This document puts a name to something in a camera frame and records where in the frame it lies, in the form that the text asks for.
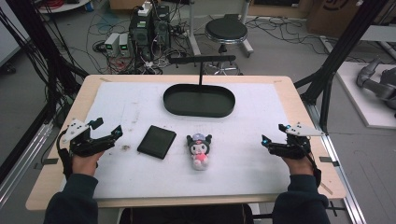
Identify person's left hand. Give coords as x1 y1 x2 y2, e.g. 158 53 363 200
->
72 151 106 177

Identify white round table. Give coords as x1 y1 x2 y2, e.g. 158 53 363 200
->
36 0 92 15

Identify black round stool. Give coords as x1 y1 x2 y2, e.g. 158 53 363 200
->
204 13 255 76

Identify white power strip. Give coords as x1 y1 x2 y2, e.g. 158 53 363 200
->
136 1 153 18

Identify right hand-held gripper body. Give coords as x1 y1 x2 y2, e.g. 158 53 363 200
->
269 121 325 161

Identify grey power supply unit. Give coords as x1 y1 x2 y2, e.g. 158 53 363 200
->
104 32 121 58
118 33 132 58

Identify white floor board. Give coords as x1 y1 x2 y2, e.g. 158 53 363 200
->
335 60 396 130

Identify black wrist strap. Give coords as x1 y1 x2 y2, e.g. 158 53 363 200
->
305 144 322 189
56 130 75 180

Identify cardboard box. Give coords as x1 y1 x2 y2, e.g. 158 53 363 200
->
305 0 370 39

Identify plush doll with black ears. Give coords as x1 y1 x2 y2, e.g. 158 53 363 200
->
186 133 213 172

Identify black oval tray with bar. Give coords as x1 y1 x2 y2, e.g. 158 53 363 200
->
163 54 237 119

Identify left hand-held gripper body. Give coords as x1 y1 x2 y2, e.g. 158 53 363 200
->
61 119 116 158

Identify person's right hand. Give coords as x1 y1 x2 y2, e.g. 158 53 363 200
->
281 156 314 177

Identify person's dark lap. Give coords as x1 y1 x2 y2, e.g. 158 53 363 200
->
119 203 255 224

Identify white metal stand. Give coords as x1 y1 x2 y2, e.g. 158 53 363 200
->
186 0 255 59

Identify aluminium rail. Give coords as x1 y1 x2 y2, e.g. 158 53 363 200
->
305 102 368 224
0 121 54 208

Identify white table mat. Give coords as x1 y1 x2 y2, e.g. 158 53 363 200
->
92 81 292 200

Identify black wallet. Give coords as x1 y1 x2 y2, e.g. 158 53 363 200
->
136 124 177 161

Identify black computer tower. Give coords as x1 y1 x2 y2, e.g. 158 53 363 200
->
152 5 172 50
128 12 154 63

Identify black frame post with cables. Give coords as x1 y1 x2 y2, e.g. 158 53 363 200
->
0 0 90 127

